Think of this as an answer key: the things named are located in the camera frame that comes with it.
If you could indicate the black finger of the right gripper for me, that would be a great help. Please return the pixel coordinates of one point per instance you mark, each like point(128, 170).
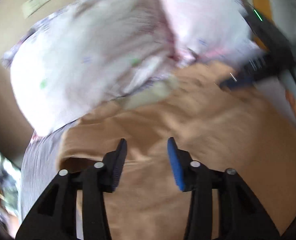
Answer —
point(245, 76)

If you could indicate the purple bed sheet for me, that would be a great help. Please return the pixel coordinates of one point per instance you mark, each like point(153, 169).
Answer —
point(38, 168)

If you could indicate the dark framed window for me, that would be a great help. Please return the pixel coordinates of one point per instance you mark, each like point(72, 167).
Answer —
point(10, 181)

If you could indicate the tan brown garment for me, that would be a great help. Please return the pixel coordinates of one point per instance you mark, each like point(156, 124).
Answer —
point(238, 129)

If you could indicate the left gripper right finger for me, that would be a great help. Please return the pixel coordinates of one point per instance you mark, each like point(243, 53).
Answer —
point(241, 214)

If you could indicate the pink floral pillow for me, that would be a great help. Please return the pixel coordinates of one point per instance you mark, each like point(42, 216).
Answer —
point(210, 30)

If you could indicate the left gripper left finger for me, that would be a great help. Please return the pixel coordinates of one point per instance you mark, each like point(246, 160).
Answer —
point(53, 216)

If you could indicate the white floral pillow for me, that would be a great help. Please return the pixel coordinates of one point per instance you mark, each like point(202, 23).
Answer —
point(89, 52)

